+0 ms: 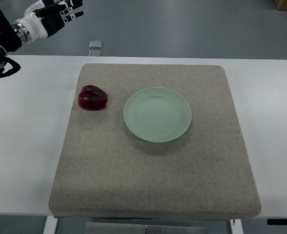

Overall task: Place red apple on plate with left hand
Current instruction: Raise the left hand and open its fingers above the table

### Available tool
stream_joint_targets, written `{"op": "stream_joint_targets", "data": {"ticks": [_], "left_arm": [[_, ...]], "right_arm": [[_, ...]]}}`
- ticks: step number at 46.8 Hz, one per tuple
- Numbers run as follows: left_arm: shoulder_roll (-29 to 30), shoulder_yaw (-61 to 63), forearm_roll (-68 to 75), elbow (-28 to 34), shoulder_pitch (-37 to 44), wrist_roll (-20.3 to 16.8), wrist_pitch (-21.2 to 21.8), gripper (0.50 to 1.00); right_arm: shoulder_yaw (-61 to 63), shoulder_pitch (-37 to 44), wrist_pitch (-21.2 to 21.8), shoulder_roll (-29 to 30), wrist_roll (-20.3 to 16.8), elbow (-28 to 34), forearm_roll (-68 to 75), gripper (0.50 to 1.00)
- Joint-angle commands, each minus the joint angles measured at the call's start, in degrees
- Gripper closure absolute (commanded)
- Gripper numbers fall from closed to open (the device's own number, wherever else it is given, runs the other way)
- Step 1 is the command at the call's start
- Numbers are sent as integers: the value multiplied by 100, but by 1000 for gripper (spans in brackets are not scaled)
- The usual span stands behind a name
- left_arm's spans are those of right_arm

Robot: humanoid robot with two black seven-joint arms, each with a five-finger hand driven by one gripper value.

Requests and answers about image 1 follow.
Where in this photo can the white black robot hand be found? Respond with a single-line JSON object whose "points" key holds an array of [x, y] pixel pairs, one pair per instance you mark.
{"points": [[45, 18]]}

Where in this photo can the red apple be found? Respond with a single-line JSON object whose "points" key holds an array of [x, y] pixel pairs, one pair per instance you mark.
{"points": [[92, 98]]}

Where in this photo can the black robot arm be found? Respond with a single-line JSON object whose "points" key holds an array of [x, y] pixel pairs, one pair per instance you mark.
{"points": [[11, 39]]}

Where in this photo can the upper floor metal plate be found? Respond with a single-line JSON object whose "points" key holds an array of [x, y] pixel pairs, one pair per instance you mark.
{"points": [[95, 44]]}

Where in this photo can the floor metal plate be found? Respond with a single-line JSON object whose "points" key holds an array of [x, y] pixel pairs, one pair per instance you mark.
{"points": [[95, 44], [95, 53]]}

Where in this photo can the lower floor metal plate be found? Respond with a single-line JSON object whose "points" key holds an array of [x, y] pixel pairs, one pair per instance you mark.
{"points": [[95, 53]]}

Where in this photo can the pale green plate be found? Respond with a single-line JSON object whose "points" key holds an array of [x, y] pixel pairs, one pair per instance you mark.
{"points": [[157, 114]]}

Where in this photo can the beige fabric cushion mat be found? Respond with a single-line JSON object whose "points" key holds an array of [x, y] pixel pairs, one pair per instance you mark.
{"points": [[105, 171]]}

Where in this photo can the white left table leg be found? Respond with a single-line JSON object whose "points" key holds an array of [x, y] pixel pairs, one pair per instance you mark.
{"points": [[50, 225]]}

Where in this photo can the white table leg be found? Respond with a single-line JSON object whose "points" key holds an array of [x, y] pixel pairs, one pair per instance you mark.
{"points": [[236, 226], [50, 225]]}

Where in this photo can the white right table leg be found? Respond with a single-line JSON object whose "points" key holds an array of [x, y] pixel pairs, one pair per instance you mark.
{"points": [[236, 226]]}

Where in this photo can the black table control panel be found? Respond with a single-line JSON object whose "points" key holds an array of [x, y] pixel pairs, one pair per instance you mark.
{"points": [[280, 222]]}

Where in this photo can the grey metal base plate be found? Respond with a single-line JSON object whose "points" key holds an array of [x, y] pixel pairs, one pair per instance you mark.
{"points": [[118, 228]]}

